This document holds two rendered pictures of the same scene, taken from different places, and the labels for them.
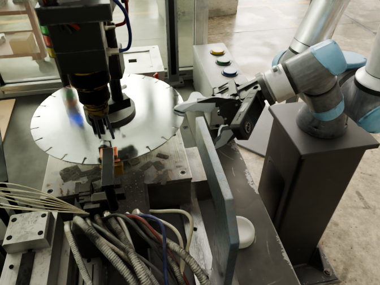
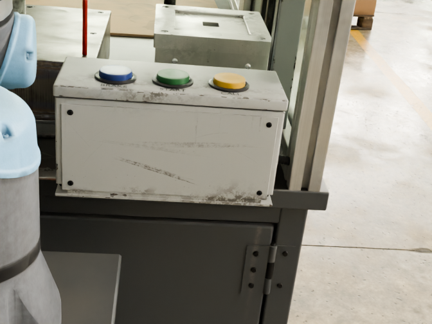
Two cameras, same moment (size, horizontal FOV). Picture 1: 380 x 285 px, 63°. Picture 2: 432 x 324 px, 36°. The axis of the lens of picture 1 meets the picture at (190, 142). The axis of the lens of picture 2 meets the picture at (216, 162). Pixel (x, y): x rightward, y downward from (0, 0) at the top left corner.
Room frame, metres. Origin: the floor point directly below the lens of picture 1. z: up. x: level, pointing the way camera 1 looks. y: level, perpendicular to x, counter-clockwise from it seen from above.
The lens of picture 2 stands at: (1.02, -0.88, 1.18)
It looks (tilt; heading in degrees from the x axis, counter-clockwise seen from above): 27 degrees down; 95
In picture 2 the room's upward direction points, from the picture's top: 6 degrees clockwise
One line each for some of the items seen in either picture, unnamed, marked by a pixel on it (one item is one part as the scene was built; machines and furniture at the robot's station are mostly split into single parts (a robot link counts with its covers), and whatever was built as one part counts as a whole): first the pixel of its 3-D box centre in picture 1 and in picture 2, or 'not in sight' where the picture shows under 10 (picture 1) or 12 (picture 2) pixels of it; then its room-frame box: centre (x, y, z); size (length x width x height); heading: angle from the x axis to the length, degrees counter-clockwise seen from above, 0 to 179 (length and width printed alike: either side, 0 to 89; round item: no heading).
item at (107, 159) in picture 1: (111, 176); not in sight; (0.37, 0.14, 0.95); 0.10 x 0.03 x 0.07; 11
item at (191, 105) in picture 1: (195, 100); not in sight; (0.59, -0.01, 0.96); 0.09 x 0.06 x 0.03; 91
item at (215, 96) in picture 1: (216, 104); not in sight; (0.57, -0.06, 0.97); 0.09 x 0.02 x 0.05; 91
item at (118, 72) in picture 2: (229, 73); (115, 77); (0.83, -0.12, 0.90); 0.04 x 0.04 x 0.02
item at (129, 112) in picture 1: (109, 106); not in sight; (0.56, 0.18, 0.96); 0.11 x 0.11 x 0.03
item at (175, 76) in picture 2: (223, 61); (172, 81); (0.89, -0.10, 0.90); 0.04 x 0.04 x 0.02
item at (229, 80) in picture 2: (217, 52); (229, 85); (0.96, -0.09, 0.90); 0.04 x 0.04 x 0.02
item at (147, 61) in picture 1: (135, 81); (206, 67); (0.90, 0.18, 0.82); 0.18 x 0.18 x 0.15; 11
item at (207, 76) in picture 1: (217, 83); (168, 131); (0.89, -0.09, 0.82); 0.28 x 0.11 x 0.15; 11
